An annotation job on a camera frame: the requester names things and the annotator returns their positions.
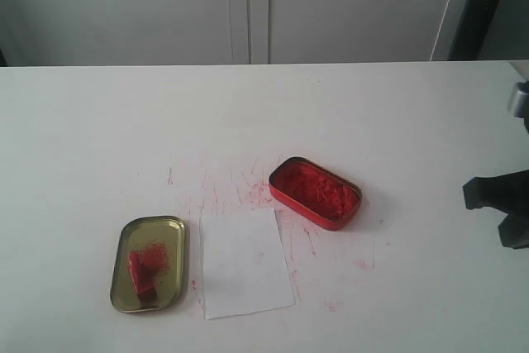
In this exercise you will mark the red plastic stamp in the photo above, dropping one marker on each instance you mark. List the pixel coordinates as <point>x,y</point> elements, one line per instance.
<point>142,277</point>

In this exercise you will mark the white paper sheet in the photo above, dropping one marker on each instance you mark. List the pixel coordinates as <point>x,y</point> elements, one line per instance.
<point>244,270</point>

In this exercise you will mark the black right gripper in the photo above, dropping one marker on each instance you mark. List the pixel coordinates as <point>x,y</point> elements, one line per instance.
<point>507,193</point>

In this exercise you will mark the gold tin lid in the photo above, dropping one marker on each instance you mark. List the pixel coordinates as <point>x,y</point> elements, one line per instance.
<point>161,242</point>

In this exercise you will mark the red ink tin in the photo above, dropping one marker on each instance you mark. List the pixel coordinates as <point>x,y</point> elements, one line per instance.
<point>322,197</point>

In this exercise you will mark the dark vertical post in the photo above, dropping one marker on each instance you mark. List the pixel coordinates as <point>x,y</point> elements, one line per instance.
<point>472,29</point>

